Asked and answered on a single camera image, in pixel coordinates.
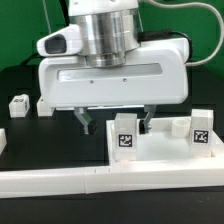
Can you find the white obstacle left wall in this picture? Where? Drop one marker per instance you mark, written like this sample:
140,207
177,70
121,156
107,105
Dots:
3,141

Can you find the white obstacle front wall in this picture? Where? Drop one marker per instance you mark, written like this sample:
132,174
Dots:
14,184

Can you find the white obstacle wall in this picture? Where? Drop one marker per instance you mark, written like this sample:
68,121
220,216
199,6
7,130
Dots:
14,184
3,141

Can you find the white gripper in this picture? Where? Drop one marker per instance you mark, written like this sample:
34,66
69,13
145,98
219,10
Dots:
154,74

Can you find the white square tabletop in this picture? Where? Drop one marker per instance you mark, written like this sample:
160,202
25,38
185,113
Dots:
167,141

